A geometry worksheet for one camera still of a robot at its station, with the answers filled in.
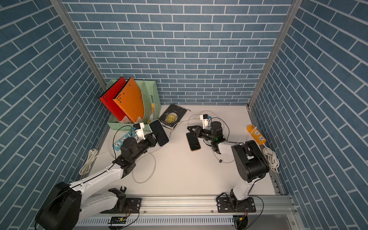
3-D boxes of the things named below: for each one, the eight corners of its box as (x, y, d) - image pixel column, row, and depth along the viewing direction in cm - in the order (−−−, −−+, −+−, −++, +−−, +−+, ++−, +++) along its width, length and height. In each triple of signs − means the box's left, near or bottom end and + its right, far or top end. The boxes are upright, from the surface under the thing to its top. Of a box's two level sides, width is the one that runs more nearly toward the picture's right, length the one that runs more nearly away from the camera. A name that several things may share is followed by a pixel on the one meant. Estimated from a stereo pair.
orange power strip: (257, 146, 99) (260, 142, 95) (244, 129, 108) (246, 125, 104) (264, 143, 101) (267, 139, 97) (250, 127, 110) (253, 123, 106)
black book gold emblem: (157, 122, 110) (156, 121, 108) (172, 105, 123) (172, 103, 121) (173, 129, 106) (172, 128, 104) (186, 111, 119) (186, 109, 117)
